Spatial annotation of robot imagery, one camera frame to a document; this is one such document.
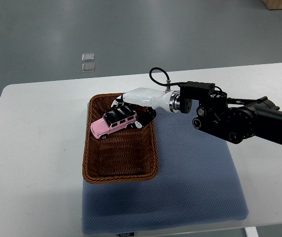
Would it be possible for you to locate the blue grey cushion mat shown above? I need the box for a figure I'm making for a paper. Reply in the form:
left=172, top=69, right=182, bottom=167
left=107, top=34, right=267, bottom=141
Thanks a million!
left=82, top=109, right=248, bottom=235

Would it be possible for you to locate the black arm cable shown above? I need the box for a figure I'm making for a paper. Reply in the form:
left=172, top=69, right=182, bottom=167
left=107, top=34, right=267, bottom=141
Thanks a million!
left=149, top=67, right=188, bottom=92

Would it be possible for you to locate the brown wicker basket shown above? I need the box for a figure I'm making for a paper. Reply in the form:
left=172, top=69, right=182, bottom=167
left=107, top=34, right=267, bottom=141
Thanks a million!
left=82, top=93, right=159, bottom=184

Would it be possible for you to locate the pink toy car black roof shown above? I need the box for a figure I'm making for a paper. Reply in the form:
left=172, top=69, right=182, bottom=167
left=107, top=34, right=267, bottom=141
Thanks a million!
left=90, top=109, right=137, bottom=140

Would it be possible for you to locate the white robotic hand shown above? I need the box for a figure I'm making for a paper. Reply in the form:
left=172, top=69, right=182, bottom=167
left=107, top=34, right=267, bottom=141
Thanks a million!
left=111, top=87, right=180, bottom=129

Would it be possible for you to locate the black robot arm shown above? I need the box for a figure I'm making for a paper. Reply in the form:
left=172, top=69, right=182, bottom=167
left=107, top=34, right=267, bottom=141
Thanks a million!
left=111, top=81, right=282, bottom=145

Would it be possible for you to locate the upper floor metal plate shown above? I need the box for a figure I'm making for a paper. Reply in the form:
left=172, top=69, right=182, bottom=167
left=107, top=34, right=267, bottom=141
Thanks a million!
left=81, top=53, right=95, bottom=62

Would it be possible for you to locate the white table leg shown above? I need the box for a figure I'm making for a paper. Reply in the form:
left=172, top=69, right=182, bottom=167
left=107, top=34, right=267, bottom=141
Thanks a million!
left=244, top=227, right=259, bottom=237

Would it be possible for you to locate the wooden furniture corner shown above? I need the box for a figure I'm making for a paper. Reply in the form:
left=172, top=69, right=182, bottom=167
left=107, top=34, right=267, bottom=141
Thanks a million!
left=263, top=0, right=282, bottom=10

